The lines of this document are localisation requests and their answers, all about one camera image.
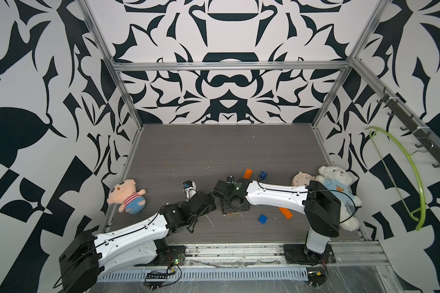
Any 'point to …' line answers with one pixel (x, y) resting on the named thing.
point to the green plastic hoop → (423, 210)
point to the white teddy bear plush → (336, 181)
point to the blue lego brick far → (263, 174)
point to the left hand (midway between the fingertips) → (207, 197)
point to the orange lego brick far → (247, 174)
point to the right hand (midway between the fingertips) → (228, 206)
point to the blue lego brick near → (263, 219)
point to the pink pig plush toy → (124, 192)
